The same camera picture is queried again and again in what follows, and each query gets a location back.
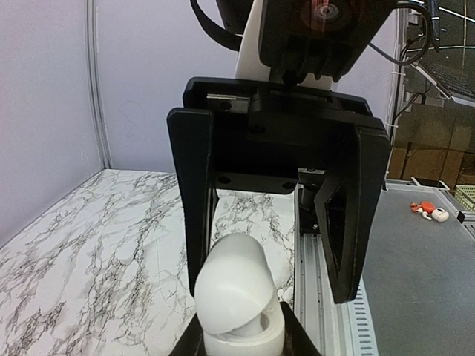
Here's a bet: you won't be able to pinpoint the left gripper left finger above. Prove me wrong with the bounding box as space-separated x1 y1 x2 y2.
172 314 206 356

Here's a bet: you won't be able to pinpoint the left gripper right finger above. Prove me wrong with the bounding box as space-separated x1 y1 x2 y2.
280 302 320 356

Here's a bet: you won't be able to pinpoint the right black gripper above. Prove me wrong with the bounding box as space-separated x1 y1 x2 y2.
167 77 390 304

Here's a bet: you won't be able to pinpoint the white earbud charging case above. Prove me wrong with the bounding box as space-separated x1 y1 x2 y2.
194 233 285 355

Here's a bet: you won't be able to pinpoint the orange and white earbud set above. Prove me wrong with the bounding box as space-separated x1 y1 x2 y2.
410 201 450 223

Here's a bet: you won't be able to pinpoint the stacked cardboard boxes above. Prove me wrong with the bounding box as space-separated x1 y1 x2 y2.
387 102 474 188

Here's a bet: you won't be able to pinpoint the small yellow-green crate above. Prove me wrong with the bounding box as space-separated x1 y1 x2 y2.
455 185 475 211

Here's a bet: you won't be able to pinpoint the tilted laptop on stand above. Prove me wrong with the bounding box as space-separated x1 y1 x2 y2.
410 47 474 108

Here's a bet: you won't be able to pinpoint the front aluminium rail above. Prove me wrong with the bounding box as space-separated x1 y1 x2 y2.
292 177 379 356

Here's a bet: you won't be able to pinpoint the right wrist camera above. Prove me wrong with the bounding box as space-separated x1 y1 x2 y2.
235 0 394 90

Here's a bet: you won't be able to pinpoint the right aluminium corner post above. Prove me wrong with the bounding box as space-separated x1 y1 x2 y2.
85 0 113 169

